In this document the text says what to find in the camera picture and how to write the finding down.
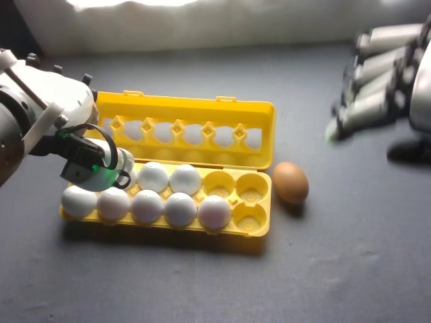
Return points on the grey table cloth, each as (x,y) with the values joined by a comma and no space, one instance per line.
(202,286)

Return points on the brown egg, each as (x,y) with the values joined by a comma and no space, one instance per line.
(290,183)

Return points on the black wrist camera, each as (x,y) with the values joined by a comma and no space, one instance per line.
(81,158)

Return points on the yellow plastic egg box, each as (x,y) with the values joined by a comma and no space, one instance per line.
(188,107)

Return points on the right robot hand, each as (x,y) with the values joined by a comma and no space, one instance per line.
(70,97)

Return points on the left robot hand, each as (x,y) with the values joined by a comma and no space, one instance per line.
(380,84)

